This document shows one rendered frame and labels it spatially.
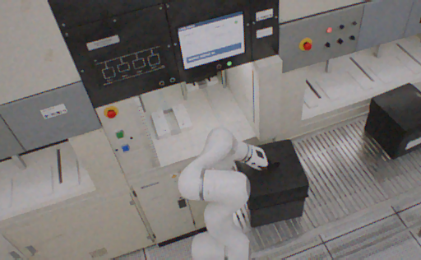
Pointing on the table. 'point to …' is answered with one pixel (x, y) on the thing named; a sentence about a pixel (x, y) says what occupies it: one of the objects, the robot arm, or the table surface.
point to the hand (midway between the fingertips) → (269, 163)
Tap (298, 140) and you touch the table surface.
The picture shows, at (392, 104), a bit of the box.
